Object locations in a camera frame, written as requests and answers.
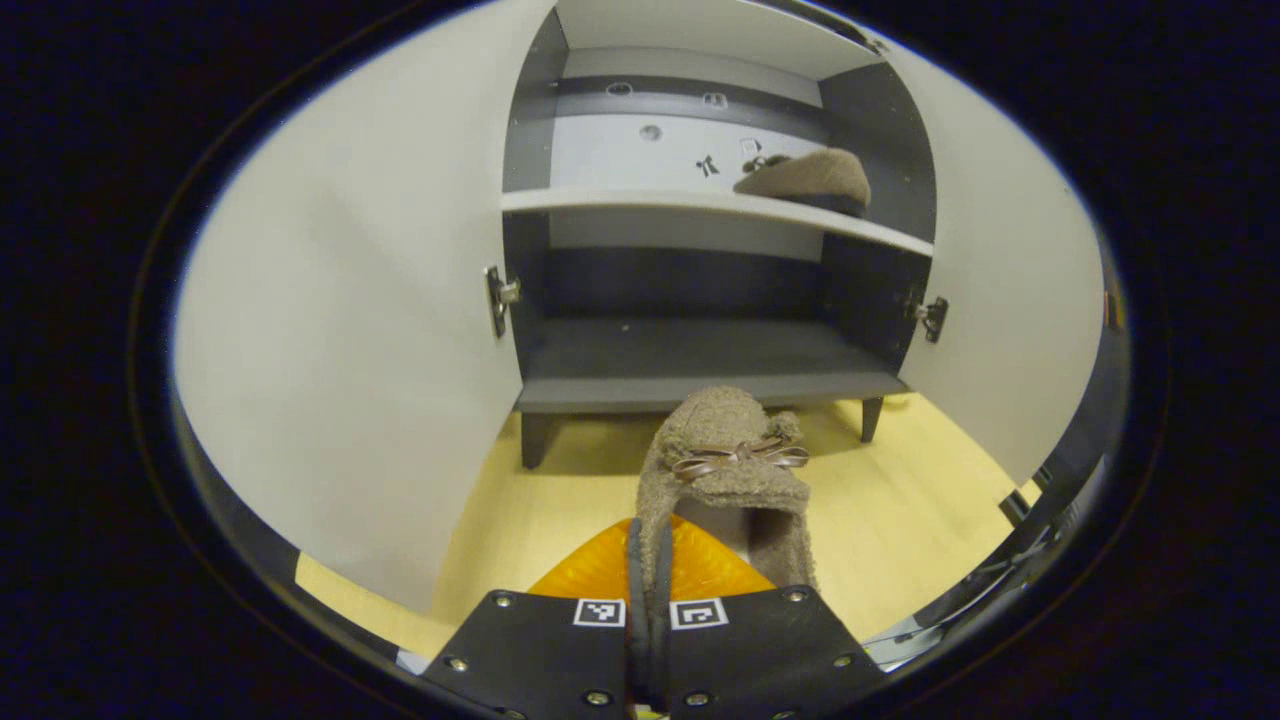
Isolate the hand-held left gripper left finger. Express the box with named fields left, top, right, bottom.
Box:
left=420, top=515, right=651, bottom=720

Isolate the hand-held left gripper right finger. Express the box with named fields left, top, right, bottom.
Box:
left=650, top=515, right=889, bottom=720

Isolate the brown fuzzy shoe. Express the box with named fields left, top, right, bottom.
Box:
left=733, top=148, right=872, bottom=218
left=636, top=387, right=819, bottom=601

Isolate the white cabinet door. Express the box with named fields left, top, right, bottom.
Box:
left=172, top=0, right=556, bottom=614
left=870, top=40, right=1109, bottom=488

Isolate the metal door hinge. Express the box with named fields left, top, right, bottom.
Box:
left=484, top=265, right=522, bottom=339
left=906, top=296, right=949, bottom=344

